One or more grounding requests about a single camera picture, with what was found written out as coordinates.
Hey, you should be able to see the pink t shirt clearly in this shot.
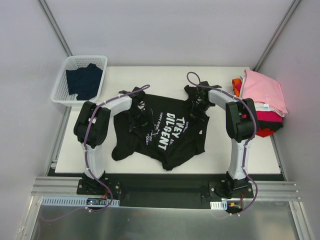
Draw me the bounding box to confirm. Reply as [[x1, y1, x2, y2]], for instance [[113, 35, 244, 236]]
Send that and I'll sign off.
[[242, 69, 288, 115]]

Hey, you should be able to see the magenta t shirt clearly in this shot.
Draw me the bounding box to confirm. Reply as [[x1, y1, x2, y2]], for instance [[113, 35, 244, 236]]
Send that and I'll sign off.
[[256, 111, 283, 122]]

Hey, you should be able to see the white plastic laundry basket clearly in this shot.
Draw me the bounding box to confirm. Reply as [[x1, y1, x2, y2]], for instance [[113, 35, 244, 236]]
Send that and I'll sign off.
[[51, 55, 108, 107]]

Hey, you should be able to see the red t shirt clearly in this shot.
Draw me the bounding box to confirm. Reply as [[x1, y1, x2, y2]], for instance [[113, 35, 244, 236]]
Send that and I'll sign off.
[[256, 127, 275, 138]]

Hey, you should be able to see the white t shirt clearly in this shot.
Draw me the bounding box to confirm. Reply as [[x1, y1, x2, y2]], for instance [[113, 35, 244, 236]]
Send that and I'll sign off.
[[236, 75, 285, 118]]

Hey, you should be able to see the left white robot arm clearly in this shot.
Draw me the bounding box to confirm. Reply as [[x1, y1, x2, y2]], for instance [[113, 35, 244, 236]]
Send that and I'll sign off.
[[73, 84, 152, 195]]

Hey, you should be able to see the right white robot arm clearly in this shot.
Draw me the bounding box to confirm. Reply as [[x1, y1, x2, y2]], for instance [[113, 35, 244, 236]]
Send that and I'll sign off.
[[184, 81, 259, 199]]

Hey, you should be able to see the navy blue t shirt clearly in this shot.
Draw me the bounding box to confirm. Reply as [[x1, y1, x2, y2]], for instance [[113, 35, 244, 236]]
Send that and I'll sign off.
[[65, 63, 103, 101]]

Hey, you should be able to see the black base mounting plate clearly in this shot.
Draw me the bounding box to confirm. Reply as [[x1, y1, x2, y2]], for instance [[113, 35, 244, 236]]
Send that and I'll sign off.
[[76, 173, 255, 208]]

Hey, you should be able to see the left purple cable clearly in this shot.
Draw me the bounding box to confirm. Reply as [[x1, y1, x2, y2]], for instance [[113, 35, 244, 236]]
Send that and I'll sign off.
[[39, 83, 151, 222]]

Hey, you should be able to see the left white cable duct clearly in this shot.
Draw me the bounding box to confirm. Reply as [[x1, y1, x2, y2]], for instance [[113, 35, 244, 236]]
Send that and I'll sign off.
[[41, 196, 120, 208]]

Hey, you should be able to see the white cable duct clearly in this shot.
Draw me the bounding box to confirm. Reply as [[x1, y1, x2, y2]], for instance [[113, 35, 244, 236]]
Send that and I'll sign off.
[[41, 196, 120, 208], [210, 200, 228, 211]]

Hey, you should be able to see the right white cable duct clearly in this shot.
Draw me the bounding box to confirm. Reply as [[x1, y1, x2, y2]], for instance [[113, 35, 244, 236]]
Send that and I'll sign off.
[[210, 200, 228, 211]]

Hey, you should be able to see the aluminium frame rail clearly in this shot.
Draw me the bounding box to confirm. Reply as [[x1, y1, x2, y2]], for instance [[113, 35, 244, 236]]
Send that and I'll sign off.
[[31, 176, 302, 202]]

